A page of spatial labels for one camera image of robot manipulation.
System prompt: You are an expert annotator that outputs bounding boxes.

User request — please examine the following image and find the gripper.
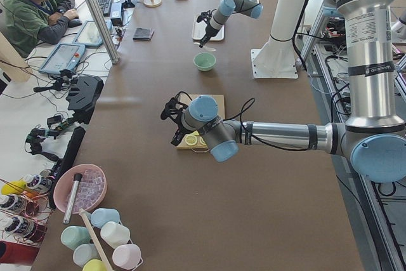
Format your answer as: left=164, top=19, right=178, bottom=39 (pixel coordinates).
left=199, top=23, right=219, bottom=48
left=170, top=107, right=191, bottom=147

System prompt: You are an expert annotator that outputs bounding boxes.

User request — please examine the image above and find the white ceramic spoon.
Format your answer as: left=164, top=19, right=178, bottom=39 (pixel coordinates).
left=193, top=42, right=216, bottom=52

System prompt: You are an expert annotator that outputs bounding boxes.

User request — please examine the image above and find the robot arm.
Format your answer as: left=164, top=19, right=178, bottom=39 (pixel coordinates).
left=197, top=0, right=263, bottom=48
left=160, top=0, right=405, bottom=183

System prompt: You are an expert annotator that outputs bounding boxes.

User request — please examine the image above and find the mint green bowl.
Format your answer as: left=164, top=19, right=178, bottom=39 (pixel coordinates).
left=193, top=53, right=216, bottom=72

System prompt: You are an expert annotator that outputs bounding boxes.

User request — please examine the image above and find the pink bowl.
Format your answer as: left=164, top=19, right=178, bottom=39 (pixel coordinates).
left=53, top=164, right=107, bottom=214

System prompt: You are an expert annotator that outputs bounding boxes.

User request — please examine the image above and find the metal tube in bowl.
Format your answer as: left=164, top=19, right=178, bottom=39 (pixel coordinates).
left=63, top=173, right=82, bottom=225

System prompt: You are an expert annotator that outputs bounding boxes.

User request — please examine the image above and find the upper lemon slice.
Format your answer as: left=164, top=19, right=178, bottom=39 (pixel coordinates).
left=185, top=134, right=198, bottom=146

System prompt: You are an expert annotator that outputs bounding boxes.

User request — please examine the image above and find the lemon slice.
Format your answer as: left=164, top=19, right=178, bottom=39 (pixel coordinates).
left=185, top=134, right=198, bottom=146
left=199, top=137, right=206, bottom=145

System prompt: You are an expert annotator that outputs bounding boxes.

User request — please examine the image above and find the cream rabbit tray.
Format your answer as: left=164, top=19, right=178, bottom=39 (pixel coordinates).
left=192, top=14, right=225, bottom=41

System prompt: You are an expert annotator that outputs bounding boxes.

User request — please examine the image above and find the wooden cutting board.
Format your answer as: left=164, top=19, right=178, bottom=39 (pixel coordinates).
left=176, top=95, right=225, bottom=152

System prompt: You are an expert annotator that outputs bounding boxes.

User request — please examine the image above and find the lower lemon slice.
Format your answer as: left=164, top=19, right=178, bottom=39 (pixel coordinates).
left=199, top=137, right=206, bottom=145

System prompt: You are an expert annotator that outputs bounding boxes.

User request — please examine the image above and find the grey folded cloth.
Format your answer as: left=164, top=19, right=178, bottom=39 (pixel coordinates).
left=133, top=27, right=154, bottom=41

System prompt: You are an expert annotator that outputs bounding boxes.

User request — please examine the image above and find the black keyboard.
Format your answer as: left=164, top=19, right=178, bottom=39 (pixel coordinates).
left=95, top=0, right=115, bottom=17

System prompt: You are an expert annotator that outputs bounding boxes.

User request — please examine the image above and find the far blue teach pendant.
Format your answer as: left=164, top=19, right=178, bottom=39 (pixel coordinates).
left=72, top=20, right=103, bottom=48

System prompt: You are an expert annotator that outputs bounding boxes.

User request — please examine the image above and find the blue teach pendant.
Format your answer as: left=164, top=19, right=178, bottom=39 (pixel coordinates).
left=72, top=20, right=103, bottom=48
left=39, top=43, right=86, bottom=75

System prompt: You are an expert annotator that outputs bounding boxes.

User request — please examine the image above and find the white cup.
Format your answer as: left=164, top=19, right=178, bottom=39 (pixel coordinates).
left=100, top=221, right=130, bottom=249

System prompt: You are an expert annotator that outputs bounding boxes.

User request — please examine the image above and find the pink cup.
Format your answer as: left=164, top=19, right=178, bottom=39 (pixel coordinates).
left=112, top=244, right=143, bottom=270

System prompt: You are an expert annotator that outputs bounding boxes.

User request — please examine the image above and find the near blue teach pendant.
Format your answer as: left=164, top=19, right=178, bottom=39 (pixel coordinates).
left=39, top=43, right=86, bottom=75

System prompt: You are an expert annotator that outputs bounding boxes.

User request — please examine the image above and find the green cup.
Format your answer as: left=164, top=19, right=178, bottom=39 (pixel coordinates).
left=60, top=226, right=91, bottom=251

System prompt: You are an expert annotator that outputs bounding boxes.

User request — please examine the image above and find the light blue cup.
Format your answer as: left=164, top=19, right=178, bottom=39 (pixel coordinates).
left=72, top=244, right=100, bottom=267

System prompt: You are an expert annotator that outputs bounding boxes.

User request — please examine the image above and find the yellow cup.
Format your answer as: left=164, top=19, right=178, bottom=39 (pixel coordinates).
left=82, top=259, right=107, bottom=271

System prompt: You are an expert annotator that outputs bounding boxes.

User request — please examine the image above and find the seated person green jacket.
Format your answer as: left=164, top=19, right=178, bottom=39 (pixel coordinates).
left=3, top=0, right=79, bottom=58

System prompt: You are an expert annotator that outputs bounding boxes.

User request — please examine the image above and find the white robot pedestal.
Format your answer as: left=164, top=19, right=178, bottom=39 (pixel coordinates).
left=251, top=0, right=306, bottom=79

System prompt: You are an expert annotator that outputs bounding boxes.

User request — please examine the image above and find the black plastic bracket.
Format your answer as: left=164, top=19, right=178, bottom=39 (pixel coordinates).
left=66, top=76, right=104, bottom=124

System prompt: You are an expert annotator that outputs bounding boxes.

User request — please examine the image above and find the aluminium frame post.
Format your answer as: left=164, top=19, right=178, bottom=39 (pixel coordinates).
left=85, top=0, right=119, bottom=65

